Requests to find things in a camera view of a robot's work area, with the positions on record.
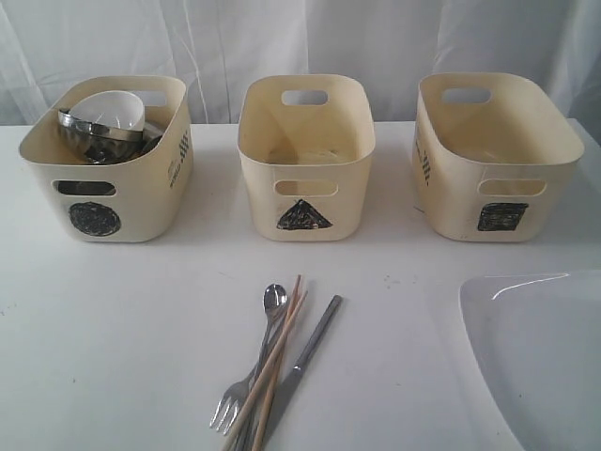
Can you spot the wooden chopstick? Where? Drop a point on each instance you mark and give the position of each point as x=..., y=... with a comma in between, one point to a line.
x=264, y=375
x=278, y=357

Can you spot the steel table knife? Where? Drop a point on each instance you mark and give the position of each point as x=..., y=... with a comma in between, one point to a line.
x=286, y=389

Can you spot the white plastic bowl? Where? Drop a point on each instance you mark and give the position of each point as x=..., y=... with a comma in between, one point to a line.
x=113, y=108

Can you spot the stainless steel bowl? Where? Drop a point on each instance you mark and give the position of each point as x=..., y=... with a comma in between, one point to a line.
x=96, y=143

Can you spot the small steel spoon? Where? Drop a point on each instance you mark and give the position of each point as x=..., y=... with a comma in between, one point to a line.
x=274, y=302

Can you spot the cream bin with triangle mark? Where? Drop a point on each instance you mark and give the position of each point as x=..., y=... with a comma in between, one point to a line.
x=305, y=145

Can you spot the cream bin with circle mark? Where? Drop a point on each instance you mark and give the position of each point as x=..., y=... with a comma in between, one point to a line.
x=149, y=188

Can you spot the steel fork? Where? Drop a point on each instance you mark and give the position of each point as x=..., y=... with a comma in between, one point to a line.
x=229, y=406

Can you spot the white curtain backdrop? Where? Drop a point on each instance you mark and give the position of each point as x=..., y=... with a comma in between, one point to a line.
x=218, y=48

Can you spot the cream bin with square mark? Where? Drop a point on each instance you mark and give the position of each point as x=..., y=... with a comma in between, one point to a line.
x=492, y=155

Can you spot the large white plate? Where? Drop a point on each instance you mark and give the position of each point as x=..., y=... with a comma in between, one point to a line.
x=536, y=340

